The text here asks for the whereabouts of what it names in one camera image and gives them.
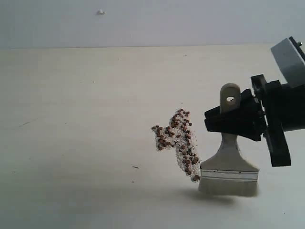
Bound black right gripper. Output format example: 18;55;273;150
204;74;305;167

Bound white paint brush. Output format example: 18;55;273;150
198;83;260;197

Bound scattered rice and brown pellets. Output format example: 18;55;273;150
151;108;201;183

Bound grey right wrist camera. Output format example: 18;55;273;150
271;36;305;87

